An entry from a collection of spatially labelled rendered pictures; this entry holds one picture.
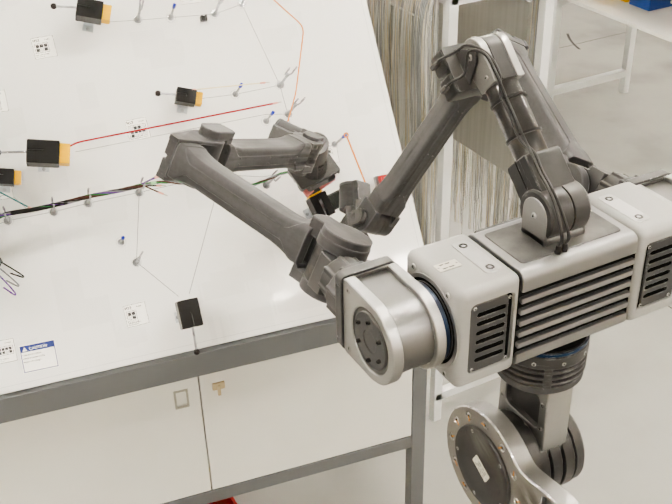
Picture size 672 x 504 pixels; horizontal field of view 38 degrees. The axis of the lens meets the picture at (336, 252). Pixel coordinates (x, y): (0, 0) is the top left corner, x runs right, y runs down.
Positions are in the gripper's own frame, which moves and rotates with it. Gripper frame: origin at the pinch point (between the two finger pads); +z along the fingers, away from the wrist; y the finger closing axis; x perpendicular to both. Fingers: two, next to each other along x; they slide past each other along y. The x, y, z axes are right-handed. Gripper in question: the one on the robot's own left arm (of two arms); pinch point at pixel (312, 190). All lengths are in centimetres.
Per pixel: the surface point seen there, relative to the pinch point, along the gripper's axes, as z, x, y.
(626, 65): 240, -95, -275
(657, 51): 285, -113, -336
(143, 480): 46, 26, 63
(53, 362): 9, 4, 68
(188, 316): 2.0, 12.2, 39.0
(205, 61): -8.7, -38.1, 6.1
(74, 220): -1, -20, 50
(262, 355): 19.6, 22.3, 26.7
